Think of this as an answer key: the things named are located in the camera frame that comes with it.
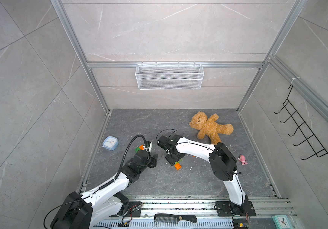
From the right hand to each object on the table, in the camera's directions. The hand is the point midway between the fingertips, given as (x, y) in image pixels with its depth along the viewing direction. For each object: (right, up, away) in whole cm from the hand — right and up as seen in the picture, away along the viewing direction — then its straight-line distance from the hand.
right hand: (176, 159), depth 90 cm
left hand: (-14, +6, -5) cm, 16 cm away
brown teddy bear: (+24, +21, +8) cm, 33 cm away
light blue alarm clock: (-46, +10, +7) cm, 48 cm away
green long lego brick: (-21, +11, -23) cm, 33 cm away
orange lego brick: (0, -3, -3) cm, 4 cm away
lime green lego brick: (-1, 0, -9) cm, 9 cm away
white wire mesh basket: (-6, +57, +10) cm, 58 cm away
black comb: (-5, -24, -19) cm, 31 cm away
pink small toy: (+42, +1, 0) cm, 42 cm away
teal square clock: (+50, -25, -22) cm, 60 cm away
